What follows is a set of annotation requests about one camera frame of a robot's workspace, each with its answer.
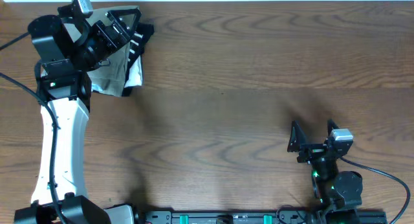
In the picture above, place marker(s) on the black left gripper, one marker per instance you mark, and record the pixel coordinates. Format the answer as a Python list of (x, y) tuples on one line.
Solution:
[(108, 36)]

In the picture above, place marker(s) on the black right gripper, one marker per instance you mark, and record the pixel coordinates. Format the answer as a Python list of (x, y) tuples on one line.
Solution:
[(312, 151)]

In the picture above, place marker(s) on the khaki green shorts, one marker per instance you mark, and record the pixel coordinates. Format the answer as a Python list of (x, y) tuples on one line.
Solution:
[(108, 80)]

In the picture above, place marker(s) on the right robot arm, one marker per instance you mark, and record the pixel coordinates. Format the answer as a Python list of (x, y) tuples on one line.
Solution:
[(339, 192)]

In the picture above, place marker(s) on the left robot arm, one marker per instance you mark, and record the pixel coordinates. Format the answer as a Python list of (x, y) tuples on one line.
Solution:
[(70, 47)]

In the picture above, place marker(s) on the black white striped garment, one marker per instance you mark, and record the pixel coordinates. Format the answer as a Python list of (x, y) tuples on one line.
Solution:
[(137, 47)]

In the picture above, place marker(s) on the white folded garment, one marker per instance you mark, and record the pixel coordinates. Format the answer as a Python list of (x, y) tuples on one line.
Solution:
[(134, 77)]

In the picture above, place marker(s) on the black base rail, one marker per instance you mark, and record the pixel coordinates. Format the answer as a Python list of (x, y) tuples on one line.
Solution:
[(283, 216)]

